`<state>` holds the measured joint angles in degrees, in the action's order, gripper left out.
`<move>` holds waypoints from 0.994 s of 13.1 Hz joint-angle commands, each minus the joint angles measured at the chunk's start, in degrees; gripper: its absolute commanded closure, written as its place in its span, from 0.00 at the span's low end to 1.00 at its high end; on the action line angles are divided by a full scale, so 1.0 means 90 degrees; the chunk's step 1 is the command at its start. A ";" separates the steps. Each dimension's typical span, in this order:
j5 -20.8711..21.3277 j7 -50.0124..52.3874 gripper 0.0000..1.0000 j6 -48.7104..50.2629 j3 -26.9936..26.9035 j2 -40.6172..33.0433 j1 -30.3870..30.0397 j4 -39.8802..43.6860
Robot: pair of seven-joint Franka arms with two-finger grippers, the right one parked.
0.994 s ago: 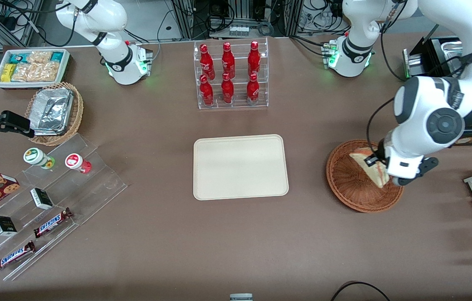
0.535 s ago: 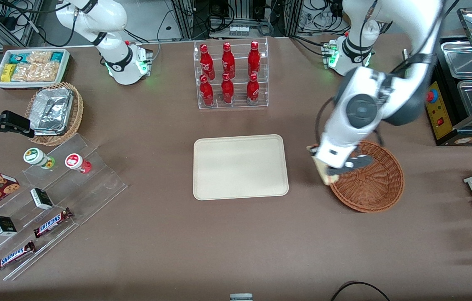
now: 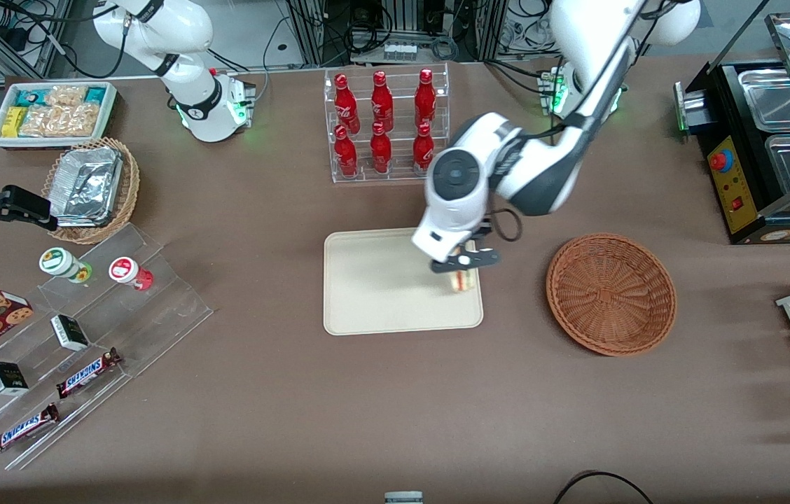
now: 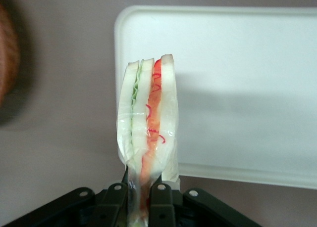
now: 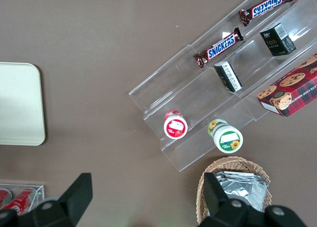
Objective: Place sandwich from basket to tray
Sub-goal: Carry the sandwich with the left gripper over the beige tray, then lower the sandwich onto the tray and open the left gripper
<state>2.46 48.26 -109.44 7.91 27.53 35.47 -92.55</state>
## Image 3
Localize silver foil tray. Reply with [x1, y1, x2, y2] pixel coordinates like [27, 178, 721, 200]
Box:
[50, 147, 124, 229]

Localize tan wicker basket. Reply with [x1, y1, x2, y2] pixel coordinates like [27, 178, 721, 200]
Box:
[41, 137, 141, 245]

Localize cream plastic tray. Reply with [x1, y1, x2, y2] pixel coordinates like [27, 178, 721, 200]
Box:
[324, 227, 485, 337]

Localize round brown wicker basket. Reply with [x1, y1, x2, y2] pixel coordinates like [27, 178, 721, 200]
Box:
[546, 232, 678, 358]

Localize green lid cup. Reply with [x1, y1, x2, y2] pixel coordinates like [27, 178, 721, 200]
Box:
[39, 247, 93, 284]

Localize yellow snack pack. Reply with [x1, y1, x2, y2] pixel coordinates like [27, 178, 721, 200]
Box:
[1, 106, 28, 139]

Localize large clear cracker bag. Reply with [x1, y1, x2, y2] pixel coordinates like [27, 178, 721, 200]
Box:
[19, 104, 102, 139]

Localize red lid cup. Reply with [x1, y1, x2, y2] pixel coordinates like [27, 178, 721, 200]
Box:
[109, 257, 155, 292]

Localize clear acrylic bottle rack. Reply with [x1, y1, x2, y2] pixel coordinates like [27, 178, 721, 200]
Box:
[324, 62, 450, 184]

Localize small clear cracker bag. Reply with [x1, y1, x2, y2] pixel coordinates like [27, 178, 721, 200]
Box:
[45, 85, 88, 108]

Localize red cola bottle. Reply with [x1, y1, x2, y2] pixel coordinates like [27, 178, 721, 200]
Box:
[370, 122, 393, 175]
[415, 68, 437, 130]
[334, 73, 361, 134]
[413, 122, 436, 176]
[371, 70, 394, 132]
[333, 125, 359, 178]

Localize small black box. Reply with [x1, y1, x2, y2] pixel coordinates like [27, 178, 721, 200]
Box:
[0, 361, 30, 397]
[50, 314, 90, 352]

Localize clear acrylic stepped display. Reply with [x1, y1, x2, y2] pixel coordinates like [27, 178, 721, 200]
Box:
[0, 223, 215, 471]

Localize snickers bar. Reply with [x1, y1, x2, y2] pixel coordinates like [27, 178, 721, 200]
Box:
[55, 348, 123, 400]
[0, 402, 61, 457]

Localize black hot food display case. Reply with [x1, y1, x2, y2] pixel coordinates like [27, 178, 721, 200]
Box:
[674, 0, 790, 246]

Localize black floor cable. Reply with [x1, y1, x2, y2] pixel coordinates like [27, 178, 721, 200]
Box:
[553, 470, 655, 504]

